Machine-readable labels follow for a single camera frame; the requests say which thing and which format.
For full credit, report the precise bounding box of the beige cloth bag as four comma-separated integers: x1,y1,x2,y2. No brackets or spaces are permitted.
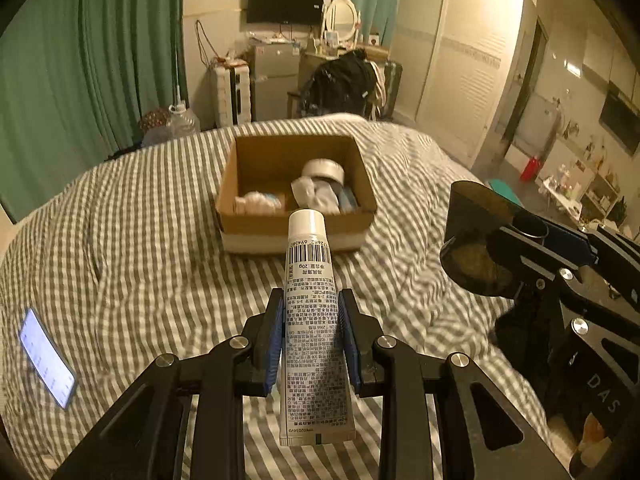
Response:
369,59,389,111

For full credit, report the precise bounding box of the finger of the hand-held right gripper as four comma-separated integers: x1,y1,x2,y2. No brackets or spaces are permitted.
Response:
492,225,640,333
542,220,640,306

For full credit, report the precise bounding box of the white suitcase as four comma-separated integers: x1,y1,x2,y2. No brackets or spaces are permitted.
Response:
209,62,253,129

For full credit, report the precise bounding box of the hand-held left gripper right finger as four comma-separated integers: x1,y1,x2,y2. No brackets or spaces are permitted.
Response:
336,287,574,480

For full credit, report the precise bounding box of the green padded board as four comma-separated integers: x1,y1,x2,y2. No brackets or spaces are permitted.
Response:
487,178,524,206

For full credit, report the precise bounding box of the round white vanity mirror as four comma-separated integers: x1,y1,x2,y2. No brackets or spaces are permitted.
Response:
323,0,362,46

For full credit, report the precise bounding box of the black wall television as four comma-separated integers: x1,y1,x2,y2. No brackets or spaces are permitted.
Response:
246,0,326,27

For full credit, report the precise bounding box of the black jacket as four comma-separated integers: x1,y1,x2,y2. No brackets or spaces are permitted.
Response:
304,52,379,116

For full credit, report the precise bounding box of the dark suitcase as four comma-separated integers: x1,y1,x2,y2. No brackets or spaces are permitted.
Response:
382,58,405,121

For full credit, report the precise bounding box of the white tape roll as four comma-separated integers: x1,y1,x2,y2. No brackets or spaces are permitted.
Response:
301,158,346,186

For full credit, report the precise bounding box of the wooden vanity table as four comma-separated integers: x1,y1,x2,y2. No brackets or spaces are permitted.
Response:
298,44,391,92

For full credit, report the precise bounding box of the patterned dark bag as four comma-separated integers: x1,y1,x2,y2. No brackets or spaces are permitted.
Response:
137,107,174,134

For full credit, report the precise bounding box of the narrow green curtain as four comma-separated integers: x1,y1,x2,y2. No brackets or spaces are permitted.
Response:
332,0,404,51

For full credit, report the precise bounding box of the white printed cream tube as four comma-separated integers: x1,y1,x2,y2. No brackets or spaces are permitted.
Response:
278,209,357,447

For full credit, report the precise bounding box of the clear water jug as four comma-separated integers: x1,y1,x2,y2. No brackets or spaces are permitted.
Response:
164,102,201,139

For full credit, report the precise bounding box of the cardboard box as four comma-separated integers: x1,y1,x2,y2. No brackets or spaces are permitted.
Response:
214,133,379,256

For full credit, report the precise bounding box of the silver small fridge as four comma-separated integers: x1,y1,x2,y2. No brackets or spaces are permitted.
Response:
248,42,304,124

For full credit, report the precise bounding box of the person's right hand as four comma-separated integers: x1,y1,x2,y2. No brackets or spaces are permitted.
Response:
575,412,621,466

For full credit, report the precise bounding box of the wide green curtain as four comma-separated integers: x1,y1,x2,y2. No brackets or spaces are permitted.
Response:
0,0,189,221

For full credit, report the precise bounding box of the grey checked blanket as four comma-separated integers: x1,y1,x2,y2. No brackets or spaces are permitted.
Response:
0,112,593,480

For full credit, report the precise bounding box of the white sock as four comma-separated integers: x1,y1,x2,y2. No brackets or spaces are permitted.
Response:
292,177,342,212

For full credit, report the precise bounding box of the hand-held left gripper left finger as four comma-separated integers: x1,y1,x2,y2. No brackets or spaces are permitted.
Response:
50,287,288,480

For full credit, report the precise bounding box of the small table with bottles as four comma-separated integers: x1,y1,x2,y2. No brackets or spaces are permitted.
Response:
538,162,589,221

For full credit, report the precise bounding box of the white louvred wardrobe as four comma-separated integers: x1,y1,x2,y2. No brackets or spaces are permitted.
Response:
387,0,526,169

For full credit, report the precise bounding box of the smartphone with lit screen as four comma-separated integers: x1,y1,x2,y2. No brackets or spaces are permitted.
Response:
18,308,77,411

